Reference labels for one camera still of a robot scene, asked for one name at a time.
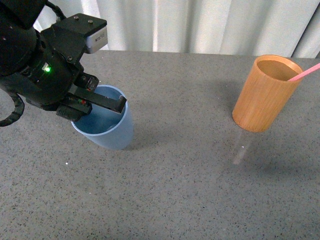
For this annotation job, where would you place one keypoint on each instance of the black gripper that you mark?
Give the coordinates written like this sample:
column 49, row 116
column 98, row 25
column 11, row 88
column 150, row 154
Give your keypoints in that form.
column 45, row 68

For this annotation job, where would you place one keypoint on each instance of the pink chopstick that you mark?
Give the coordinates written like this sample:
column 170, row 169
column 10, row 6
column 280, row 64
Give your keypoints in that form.
column 305, row 73

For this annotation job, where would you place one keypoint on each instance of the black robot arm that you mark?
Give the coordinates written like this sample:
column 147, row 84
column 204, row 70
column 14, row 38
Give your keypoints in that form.
column 39, row 14

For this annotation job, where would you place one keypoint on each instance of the blue plastic cup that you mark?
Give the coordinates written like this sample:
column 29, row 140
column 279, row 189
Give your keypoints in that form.
column 104, row 127

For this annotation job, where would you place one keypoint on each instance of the wooden chopstick holder cup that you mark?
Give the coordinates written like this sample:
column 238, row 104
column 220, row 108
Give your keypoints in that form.
column 265, row 92

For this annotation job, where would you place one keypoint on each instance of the white curtain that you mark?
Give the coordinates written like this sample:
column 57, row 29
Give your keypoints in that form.
column 289, row 28

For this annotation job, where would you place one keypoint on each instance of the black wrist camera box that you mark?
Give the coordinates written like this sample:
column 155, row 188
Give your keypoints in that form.
column 92, row 31

